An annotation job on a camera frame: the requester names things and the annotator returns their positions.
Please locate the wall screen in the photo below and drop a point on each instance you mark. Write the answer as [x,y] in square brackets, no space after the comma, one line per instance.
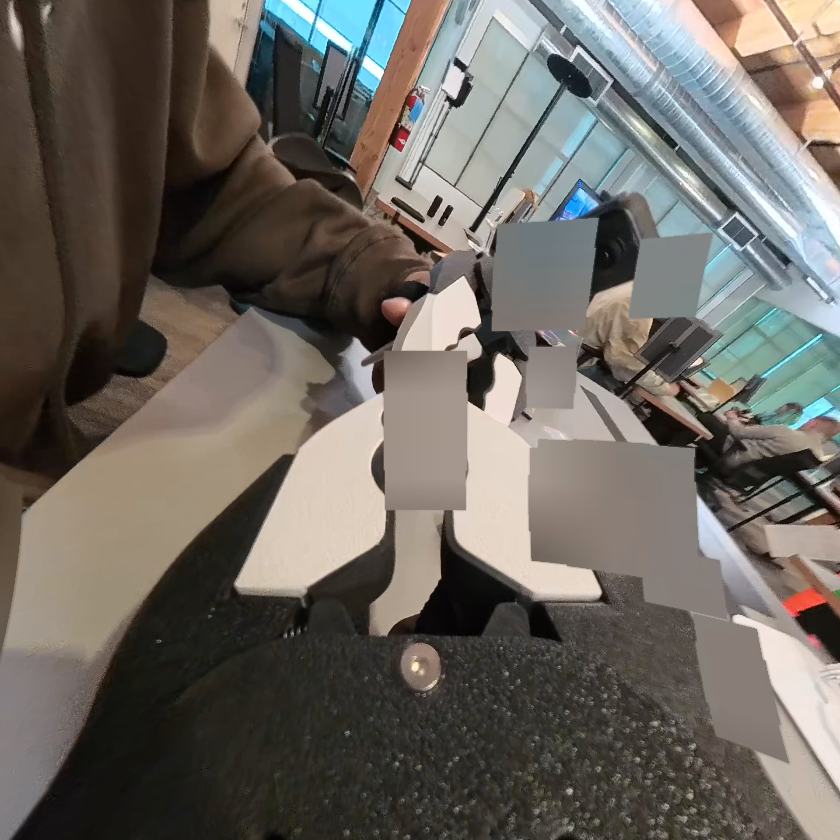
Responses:
[576,200]

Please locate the window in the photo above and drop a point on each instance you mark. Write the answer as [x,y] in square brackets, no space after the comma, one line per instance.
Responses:
[341,26]

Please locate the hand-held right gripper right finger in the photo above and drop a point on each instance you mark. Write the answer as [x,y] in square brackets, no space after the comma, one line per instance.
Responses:
[499,512]

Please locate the light panel on stand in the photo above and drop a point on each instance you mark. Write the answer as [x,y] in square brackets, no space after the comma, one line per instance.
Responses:
[456,82]

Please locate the ribbed silver ventilation duct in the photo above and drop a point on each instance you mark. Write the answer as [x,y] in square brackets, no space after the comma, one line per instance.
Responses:
[722,98]
[656,164]

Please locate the person's brown jacket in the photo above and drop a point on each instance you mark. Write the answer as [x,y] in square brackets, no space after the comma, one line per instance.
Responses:
[98,197]

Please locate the black round-base stand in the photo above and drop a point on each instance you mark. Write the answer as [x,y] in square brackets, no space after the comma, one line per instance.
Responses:
[568,72]

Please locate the red sheet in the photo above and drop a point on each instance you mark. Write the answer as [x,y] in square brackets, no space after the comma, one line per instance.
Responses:
[804,600]

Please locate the person's left hand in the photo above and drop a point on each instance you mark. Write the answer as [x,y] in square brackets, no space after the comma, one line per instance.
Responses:
[400,310]

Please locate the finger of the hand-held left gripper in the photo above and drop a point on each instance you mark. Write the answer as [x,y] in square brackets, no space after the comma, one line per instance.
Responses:
[506,390]

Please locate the red fire extinguisher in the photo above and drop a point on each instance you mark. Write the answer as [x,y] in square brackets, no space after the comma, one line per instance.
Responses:
[412,111]

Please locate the wooden post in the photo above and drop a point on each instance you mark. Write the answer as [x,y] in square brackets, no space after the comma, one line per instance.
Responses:
[394,98]

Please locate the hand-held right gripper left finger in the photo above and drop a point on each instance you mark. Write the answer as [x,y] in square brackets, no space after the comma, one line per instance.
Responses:
[321,512]

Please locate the dark monitor on stand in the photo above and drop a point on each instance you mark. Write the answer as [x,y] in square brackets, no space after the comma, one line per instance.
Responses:
[679,348]

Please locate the person's left forearm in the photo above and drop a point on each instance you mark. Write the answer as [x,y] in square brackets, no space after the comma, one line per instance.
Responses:
[315,262]

